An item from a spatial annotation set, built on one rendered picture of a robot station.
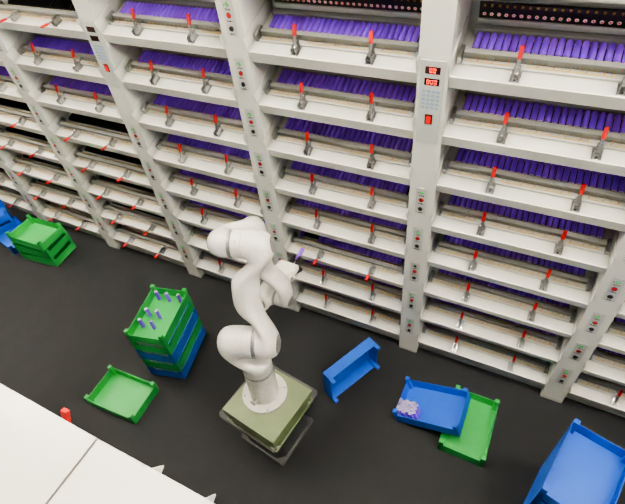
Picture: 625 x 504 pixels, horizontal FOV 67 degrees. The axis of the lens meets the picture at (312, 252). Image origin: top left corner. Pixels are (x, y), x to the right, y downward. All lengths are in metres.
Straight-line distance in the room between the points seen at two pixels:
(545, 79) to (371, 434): 1.64
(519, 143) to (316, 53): 0.71
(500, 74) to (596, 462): 1.36
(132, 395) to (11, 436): 2.12
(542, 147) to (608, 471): 1.14
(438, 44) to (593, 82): 0.42
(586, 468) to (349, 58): 1.61
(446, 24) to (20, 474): 1.35
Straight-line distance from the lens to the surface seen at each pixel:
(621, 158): 1.64
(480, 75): 1.53
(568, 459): 2.04
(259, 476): 2.36
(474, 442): 2.41
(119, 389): 2.78
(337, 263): 2.27
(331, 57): 1.66
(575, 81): 1.53
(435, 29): 1.49
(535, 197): 1.74
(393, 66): 1.58
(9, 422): 0.65
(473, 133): 1.64
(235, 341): 1.74
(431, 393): 2.44
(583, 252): 1.89
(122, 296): 3.19
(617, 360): 2.37
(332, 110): 1.76
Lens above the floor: 2.19
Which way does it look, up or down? 46 degrees down
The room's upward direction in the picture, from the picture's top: 8 degrees counter-clockwise
